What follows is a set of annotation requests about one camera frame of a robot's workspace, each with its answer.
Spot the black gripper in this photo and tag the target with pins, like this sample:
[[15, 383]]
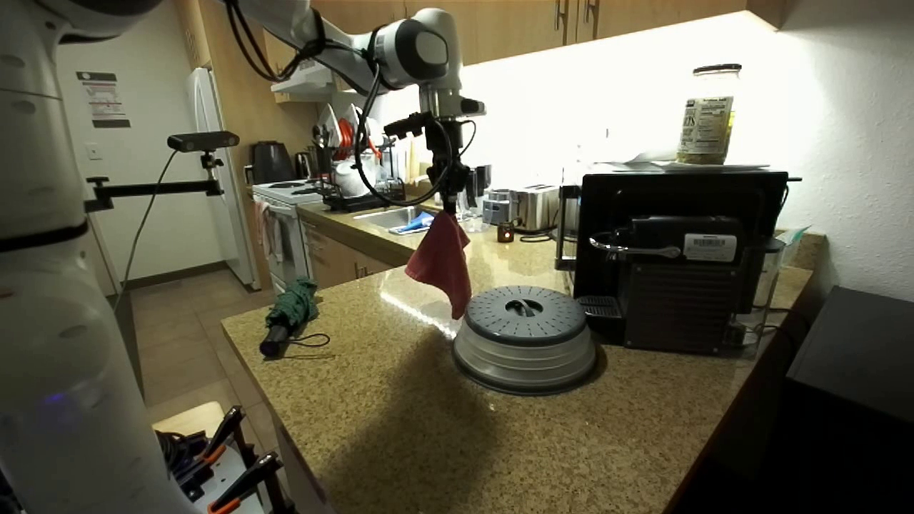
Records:
[[447, 153]]

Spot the pink cloth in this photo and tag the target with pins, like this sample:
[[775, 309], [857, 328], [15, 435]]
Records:
[[442, 262]]

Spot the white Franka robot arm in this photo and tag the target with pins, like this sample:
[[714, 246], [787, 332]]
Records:
[[45, 332]]

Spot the clear water filter pitcher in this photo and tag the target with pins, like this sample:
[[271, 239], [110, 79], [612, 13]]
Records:
[[495, 205]]

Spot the brown sink basin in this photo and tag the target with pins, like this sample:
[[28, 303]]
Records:
[[395, 218]]

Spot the small amber glass mug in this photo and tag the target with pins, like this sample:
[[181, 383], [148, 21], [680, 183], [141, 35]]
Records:
[[505, 233]]

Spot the silver pot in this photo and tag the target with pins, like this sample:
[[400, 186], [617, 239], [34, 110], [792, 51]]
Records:
[[532, 208]]

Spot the white stove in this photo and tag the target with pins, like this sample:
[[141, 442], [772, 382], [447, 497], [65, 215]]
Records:
[[318, 259]]

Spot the grey collapsible microwave cover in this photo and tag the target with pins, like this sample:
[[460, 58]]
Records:
[[524, 332]]

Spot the hanging dish towel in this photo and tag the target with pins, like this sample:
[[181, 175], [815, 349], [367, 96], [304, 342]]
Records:
[[283, 243]]

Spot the black kettle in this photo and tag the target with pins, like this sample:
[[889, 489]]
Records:
[[271, 160]]

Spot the wooden upper cabinets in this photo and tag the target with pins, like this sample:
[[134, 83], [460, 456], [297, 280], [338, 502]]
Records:
[[532, 29]]

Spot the folded green umbrella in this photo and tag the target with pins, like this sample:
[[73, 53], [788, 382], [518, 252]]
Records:
[[288, 309]]

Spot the white refrigerator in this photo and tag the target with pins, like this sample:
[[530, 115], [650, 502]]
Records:
[[224, 189]]

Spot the black coffee machine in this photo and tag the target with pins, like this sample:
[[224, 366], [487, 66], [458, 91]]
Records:
[[675, 296]]

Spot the glass jar with lid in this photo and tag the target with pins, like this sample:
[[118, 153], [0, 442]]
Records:
[[707, 119]]

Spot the tray of hand tools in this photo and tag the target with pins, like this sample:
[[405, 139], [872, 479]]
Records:
[[214, 460]]

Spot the paper sign with text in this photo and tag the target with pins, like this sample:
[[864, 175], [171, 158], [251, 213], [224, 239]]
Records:
[[104, 100]]

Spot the black cabinet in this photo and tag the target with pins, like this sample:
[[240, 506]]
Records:
[[845, 400]]

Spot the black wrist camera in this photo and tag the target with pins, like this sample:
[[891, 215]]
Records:
[[402, 125]]

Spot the black camera on stand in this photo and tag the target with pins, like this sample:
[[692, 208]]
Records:
[[201, 140]]

